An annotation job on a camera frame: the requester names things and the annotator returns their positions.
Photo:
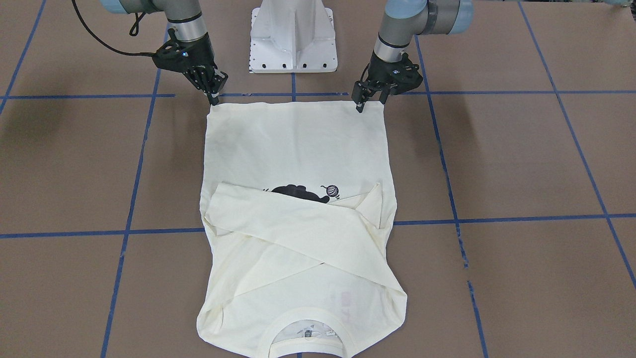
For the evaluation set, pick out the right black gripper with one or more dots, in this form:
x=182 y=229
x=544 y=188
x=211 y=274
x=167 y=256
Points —
x=202 y=53

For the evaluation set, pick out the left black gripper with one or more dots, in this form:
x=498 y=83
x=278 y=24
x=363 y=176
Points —
x=381 y=70

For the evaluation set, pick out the cream long-sleeve cat shirt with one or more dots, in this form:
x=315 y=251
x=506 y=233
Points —
x=298 y=203

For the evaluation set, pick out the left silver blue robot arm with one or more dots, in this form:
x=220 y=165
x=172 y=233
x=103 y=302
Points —
x=403 y=19

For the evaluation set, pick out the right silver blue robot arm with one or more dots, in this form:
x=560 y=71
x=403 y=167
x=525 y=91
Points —
x=184 y=17

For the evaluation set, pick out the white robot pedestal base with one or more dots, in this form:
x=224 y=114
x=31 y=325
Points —
x=292 y=36

